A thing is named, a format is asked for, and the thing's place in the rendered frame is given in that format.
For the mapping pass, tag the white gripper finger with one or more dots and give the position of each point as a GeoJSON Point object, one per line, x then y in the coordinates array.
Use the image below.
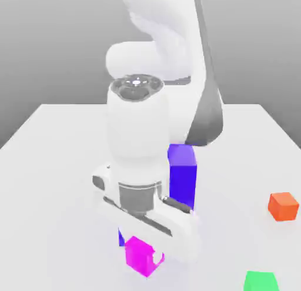
{"type": "Point", "coordinates": [159, 257]}

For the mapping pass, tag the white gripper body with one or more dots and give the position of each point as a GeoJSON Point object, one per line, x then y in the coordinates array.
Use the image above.
{"type": "Point", "coordinates": [178, 234]}

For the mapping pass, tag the small magenta cube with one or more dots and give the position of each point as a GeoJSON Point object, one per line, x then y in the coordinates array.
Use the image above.
{"type": "Point", "coordinates": [137, 255]}

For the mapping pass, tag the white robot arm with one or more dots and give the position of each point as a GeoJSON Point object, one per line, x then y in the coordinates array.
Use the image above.
{"type": "Point", "coordinates": [137, 121]}

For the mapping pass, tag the small green cube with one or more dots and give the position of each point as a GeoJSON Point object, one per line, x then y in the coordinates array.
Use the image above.
{"type": "Point", "coordinates": [259, 281]}

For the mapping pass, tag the small orange cube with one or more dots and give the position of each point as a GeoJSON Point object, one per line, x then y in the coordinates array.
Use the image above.
{"type": "Point", "coordinates": [283, 206]}

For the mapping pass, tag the large blue box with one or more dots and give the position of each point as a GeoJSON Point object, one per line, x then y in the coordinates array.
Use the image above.
{"type": "Point", "coordinates": [182, 185]}

